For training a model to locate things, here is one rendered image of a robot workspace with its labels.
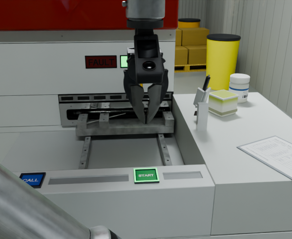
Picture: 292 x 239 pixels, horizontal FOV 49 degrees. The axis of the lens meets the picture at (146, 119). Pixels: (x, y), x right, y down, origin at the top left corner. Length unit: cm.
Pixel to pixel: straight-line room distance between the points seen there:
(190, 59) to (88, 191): 488
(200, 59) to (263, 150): 471
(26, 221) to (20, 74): 95
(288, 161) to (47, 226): 62
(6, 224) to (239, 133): 74
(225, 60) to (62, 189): 391
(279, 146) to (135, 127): 52
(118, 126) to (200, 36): 474
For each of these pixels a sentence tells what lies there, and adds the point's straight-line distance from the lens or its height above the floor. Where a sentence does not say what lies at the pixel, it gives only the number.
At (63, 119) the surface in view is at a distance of 132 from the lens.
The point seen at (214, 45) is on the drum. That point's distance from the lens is 447.
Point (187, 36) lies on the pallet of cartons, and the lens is 577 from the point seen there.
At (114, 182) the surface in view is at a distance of 74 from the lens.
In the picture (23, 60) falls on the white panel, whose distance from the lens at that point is 129.
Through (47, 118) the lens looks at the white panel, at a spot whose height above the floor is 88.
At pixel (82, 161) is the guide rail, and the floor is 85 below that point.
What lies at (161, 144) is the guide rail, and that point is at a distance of 114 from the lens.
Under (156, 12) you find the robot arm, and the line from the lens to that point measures 62.
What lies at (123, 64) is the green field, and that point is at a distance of 124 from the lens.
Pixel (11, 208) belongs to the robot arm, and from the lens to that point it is 40.
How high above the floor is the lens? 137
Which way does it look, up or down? 23 degrees down
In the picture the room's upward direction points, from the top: straight up
